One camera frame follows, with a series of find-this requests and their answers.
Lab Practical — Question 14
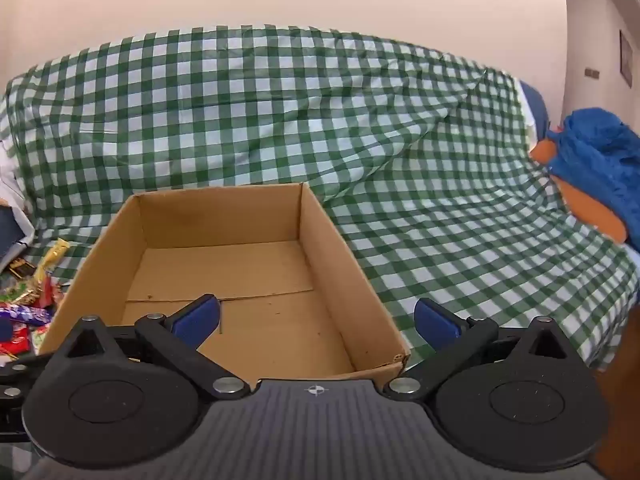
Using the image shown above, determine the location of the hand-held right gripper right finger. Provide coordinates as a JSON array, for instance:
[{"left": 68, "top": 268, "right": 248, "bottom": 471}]
[{"left": 384, "top": 297, "right": 573, "bottom": 402}]

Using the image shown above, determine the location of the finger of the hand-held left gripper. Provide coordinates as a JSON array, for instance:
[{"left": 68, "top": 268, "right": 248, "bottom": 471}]
[{"left": 0, "top": 358, "right": 38, "bottom": 411}]

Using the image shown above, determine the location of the brown cardboard box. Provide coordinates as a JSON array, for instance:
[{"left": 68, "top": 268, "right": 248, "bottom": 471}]
[{"left": 37, "top": 182, "right": 412, "bottom": 386}]

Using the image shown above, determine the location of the green checkered cloth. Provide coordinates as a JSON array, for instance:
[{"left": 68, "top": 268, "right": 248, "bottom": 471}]
[{"left": 0, "top": 25, "right": 640, "bottom": 371}]

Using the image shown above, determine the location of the yellow snack bar packet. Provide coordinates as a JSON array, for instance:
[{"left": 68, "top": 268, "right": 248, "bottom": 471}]
[{"left": 32, "top": 239, "right": 70, "bottom": 281}]

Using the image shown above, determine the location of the dark wall picture frame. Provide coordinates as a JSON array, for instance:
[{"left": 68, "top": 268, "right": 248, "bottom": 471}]
[{"left": 619, "top": 30, "right": 635, "bottom": 86}]

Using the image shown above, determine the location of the green and red snack packet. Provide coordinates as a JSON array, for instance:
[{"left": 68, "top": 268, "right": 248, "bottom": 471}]
[{"left": 0, "top": 280, "right": 43, "bottom": 306}]

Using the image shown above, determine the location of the purple snack packet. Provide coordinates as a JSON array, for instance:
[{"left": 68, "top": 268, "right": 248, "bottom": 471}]
[{"left": 0, "top": 304, "right": 53, "bottom": 326}]

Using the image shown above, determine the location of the blue fluffy blanket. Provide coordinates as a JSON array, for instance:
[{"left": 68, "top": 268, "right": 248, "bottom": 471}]
[{"left": 545, "top": 107, "right": 640, "bottom": 251}]

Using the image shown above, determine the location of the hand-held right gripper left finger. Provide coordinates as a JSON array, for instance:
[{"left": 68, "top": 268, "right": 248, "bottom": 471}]
[{"left": 64, "top": 294, "right": 250, "bottom": 402}]

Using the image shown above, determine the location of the orange cushion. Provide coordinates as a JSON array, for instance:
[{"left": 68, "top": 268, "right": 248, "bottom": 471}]
[{"left": 530, "top": 137, "right": 628, "bottom": 243}]

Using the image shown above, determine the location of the white cloth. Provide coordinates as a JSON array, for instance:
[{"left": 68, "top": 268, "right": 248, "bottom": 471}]
[{"left": 0, "top": 95, "right": 36, "bottom": 261}]

